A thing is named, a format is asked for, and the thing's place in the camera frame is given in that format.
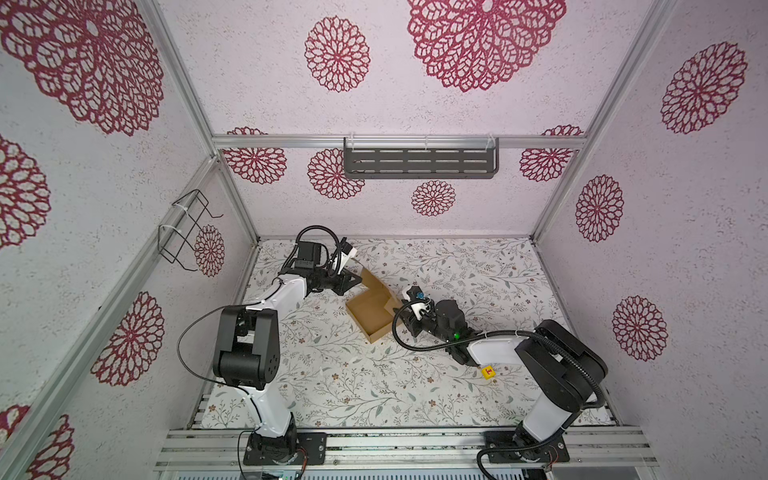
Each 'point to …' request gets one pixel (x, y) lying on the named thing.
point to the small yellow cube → (488, 372)
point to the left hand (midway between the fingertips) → (359, 280)
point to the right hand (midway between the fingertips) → (398, 302)
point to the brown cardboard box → (375, 311)
